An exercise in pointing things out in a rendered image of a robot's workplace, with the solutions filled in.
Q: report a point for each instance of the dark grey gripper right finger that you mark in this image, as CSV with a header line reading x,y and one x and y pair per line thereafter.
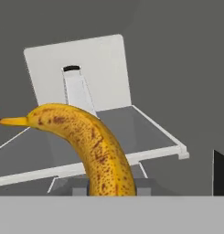
x,y
144,186

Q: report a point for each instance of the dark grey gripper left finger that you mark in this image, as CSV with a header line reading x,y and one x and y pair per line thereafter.
x,y
74,186

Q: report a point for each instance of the yellow brown-spotted banana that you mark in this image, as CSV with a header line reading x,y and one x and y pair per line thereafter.
x,y
98,146

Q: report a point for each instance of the white fridge vent column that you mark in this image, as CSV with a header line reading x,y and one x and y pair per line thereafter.
x,y
76,91

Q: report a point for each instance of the white fridge back panel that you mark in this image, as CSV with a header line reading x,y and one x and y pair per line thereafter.
x,y
104,70

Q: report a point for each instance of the glass fridge shelf white frame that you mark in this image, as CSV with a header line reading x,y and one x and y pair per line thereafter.
x,y
147,134

